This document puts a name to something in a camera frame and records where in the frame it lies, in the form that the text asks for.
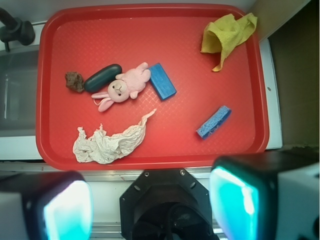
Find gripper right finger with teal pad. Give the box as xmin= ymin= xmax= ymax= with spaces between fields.
xmin=209 ymin=150 xmax=320 ymax=240

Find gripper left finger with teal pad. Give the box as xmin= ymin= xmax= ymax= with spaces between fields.
xmin=0 ymin=171 xmax=94 ymax=240

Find blue sponge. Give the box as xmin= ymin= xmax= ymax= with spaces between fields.
xmin=196 ymin=105 xmax=232 ymax=140

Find crumpled white paper towel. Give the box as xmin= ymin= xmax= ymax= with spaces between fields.
xmin=72 ymin=109 xmax=157 ymax=165

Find brown rock chunk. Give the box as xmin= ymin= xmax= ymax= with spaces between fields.
xmin=64 ymin=71 xmax=84 ymax=93

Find red plastic tray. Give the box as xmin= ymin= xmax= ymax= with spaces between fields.
xmin=36 ymin=4 xmax=269 ymax=171

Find metal sink basin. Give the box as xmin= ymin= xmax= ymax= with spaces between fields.
xmin=0 ymin=49 xmax=39 ymax=137

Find dark green oval case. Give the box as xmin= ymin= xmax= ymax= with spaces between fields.
xmin=83 ymin=63 xmax=122 ymax=93

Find pink plush bunny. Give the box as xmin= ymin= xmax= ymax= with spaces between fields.
xmin=91 ymin=62 xmax=151 ymax=113

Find blue rectangular block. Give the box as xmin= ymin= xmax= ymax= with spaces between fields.
xmin=148 ymin=63 xmax=177 ymax=101

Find yellow cloth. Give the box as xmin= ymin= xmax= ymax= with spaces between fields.
xmin=200 ymin=13 xmax=258 ymax=72

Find black faucet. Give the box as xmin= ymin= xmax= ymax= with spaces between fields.
xmin=0 ymin=7 xmax=36 ymax=53

